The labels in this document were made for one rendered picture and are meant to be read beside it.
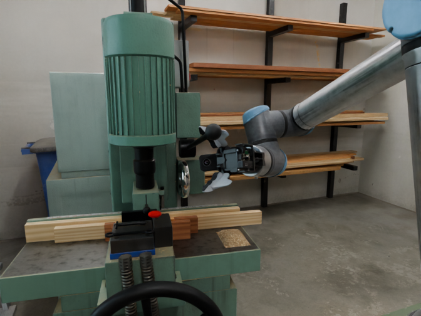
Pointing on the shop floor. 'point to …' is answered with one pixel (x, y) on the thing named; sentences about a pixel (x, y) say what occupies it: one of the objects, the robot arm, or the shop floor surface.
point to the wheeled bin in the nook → (43, 158)
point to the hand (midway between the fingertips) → (198, 158)
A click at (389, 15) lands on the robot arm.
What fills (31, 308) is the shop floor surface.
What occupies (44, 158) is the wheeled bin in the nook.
